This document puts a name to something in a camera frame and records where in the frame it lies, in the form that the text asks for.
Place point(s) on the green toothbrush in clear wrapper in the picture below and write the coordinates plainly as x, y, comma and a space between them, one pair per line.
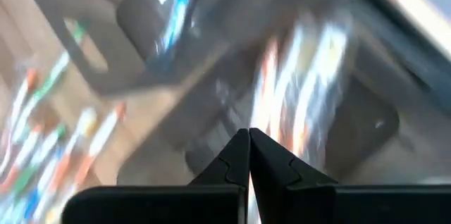
38, 153
46, 86

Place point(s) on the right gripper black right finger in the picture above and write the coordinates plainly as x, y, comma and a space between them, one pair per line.
334, 206

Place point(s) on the blue orange packaged toothbrushes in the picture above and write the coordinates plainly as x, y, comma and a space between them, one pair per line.
102, 136

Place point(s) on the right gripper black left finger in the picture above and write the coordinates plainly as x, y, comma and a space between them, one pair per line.
158, 206

